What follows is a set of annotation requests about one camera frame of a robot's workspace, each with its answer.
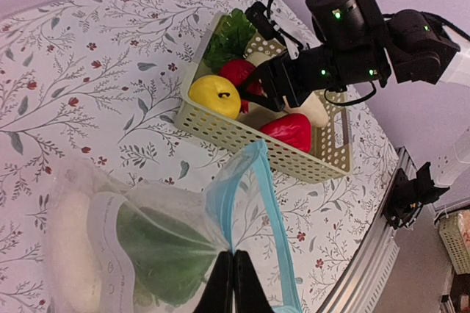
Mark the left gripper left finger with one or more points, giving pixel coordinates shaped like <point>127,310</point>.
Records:
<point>217,296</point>

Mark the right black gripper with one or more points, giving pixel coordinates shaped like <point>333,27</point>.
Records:
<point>279,81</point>

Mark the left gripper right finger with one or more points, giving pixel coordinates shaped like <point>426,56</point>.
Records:
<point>248,292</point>

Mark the red toy apple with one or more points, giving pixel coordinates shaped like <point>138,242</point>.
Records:
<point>237,71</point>

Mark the yellow toy apple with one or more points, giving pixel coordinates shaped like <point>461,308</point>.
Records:
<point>217,94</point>

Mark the red toy pepper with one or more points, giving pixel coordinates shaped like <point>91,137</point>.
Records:
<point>293,129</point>

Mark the green toy vegetable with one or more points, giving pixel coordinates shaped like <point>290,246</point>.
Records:
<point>170,258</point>

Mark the clear zip top bag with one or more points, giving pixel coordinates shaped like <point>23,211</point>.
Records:
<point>237,211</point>

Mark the white toy radish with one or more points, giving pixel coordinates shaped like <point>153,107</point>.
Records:
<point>75,269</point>

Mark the floral table mat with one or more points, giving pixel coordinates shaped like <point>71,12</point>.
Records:
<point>99,80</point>

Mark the background basket of toys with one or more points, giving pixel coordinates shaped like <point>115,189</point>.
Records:
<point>454,233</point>

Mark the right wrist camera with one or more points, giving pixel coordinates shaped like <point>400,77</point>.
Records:
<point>269,29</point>

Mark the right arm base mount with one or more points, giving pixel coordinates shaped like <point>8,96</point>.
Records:
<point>408,197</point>

